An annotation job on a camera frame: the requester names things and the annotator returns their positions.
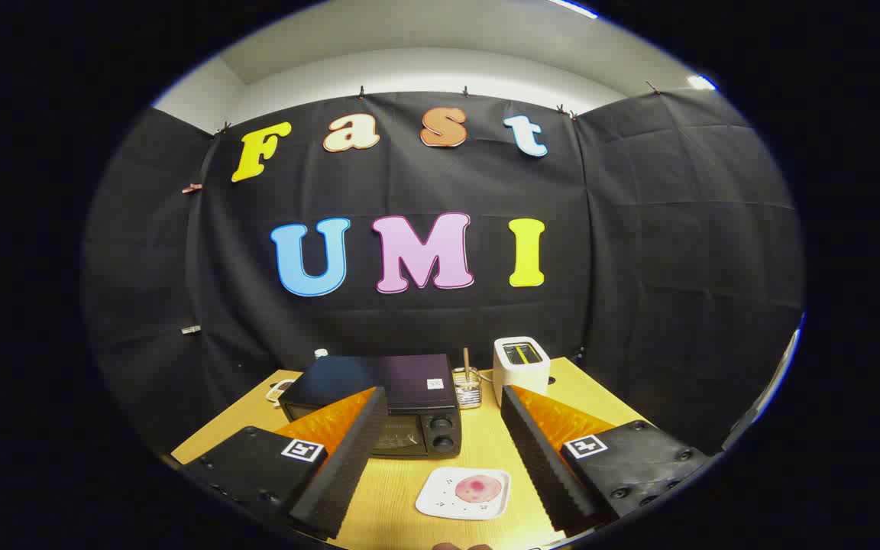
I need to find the pink round ham slice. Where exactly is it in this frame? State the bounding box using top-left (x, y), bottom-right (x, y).
top-left (455, 474), bottom-right (503, 504)

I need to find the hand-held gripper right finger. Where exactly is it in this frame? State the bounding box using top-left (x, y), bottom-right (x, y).
top-left (500, 384), bottom-right (710, 535)

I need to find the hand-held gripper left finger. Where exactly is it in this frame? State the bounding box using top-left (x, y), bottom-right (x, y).
top-left (180, 386), bottom-right (389, 539)

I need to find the white square plate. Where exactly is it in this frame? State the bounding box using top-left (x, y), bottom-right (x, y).
top-left (415, 467), bottom-right (512, 521)

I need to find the black toaster oven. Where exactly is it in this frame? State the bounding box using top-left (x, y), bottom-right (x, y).
top-left (278, 354), bottom-right (462, 459)

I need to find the clear wire-frame holder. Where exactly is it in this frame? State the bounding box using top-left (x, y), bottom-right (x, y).
top-left (452, 367), bottom-right (483, 410)

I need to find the white bread toaster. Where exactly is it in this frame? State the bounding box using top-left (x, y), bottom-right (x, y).
top-left (493, 337), bottom-right (552, 408)

